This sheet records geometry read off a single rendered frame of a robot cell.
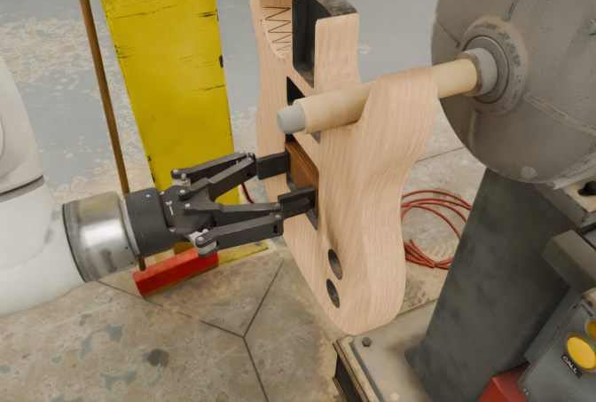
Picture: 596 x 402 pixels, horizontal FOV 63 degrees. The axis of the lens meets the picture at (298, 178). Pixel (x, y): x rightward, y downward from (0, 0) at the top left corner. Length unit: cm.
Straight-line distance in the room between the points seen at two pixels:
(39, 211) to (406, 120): 36
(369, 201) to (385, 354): 94
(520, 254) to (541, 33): 44
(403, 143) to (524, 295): 53
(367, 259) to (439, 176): 181
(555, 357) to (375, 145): 31
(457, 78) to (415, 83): 12
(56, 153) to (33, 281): 205
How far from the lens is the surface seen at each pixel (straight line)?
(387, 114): 38
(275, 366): 166
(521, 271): 86
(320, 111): 42
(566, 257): 68
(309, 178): 57
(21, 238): 53
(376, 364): 136
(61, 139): 265
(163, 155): 154
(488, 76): 51
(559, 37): 48
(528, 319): 91
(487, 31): 52
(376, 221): 48
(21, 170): 53
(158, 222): 54
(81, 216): 54
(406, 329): 142
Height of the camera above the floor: 151
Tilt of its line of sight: 44 degrees down
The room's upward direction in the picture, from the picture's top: straight up
